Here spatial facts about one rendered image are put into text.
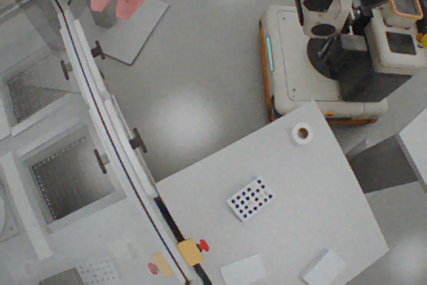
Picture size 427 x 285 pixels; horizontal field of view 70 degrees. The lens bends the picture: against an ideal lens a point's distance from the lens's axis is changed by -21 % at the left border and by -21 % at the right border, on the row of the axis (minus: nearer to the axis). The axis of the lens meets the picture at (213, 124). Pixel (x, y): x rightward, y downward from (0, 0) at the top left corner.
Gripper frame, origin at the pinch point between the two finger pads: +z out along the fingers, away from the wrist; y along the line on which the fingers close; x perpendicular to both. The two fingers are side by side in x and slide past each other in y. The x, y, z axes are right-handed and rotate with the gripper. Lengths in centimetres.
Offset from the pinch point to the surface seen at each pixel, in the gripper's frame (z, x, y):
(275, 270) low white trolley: 57, 13, -79
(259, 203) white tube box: 39, -1, -82
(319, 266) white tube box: 51, 25, -81
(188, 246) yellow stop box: 49, -9, -57
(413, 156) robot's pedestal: 11, 45, -114
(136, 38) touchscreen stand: 3, -111, -144
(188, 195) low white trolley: 43, -21, -74
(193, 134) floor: 42, -60, -148
